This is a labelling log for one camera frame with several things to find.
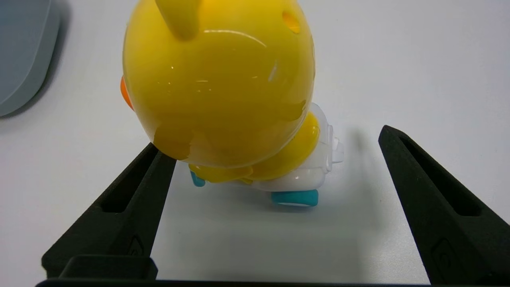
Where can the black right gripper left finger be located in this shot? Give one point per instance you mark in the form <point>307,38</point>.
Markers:
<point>119,215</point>

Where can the grey-blue square dish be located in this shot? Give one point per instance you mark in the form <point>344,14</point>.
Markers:
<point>20,52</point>

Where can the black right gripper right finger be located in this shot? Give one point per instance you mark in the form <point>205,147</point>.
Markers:
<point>450,215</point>

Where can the yellow duck scooter toy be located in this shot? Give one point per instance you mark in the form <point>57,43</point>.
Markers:
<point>219,87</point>

